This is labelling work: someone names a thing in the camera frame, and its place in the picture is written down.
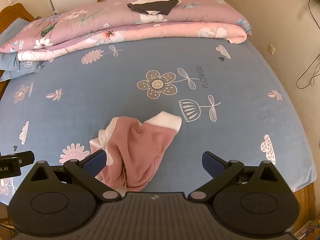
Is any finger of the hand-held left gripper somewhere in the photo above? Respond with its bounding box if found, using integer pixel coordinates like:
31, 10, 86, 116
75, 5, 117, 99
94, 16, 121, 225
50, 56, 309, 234
16, 151, 35, 167

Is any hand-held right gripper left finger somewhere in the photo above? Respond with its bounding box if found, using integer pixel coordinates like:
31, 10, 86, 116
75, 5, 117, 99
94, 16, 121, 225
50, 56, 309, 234
24, 149, 123, 203

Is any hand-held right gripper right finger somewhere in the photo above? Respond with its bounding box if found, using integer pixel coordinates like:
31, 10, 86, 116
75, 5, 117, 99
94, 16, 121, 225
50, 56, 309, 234
187, 151, 289, 203

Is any pink and white knit sweater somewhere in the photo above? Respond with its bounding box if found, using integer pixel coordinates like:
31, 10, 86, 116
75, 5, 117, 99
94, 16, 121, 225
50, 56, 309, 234
89, 111, 182, 195

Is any bed with blue floral sheet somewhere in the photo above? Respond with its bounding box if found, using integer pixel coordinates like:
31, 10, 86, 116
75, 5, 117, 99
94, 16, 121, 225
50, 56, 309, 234
0, 34, 318, 230

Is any blue pillow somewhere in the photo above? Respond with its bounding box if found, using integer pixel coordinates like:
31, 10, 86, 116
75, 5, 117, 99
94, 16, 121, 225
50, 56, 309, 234
0, 17, 29, 49
0, 52, 46, 82

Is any green cylindrical object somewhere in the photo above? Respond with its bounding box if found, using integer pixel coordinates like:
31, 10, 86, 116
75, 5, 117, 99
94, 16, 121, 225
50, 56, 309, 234
41, 24, 56, 37

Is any pink floral quilt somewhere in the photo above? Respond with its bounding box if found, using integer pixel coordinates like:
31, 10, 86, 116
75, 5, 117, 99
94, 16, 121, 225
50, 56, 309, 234
0, 0, 253, 62

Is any wooden headboard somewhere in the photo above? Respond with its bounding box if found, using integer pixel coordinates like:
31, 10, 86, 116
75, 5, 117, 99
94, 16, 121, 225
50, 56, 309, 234
0, 3, 35, 23

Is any dark brown garment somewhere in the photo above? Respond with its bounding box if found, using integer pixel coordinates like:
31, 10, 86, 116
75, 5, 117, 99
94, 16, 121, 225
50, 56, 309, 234
127, 0, 178, 15

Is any black power strip cable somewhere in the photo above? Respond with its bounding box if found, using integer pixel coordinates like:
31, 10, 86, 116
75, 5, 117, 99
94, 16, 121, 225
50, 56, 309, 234
296, 52, 320, 89

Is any black television cable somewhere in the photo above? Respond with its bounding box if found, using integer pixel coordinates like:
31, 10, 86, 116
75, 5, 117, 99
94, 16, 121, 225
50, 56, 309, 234
308, 0, 320, 29

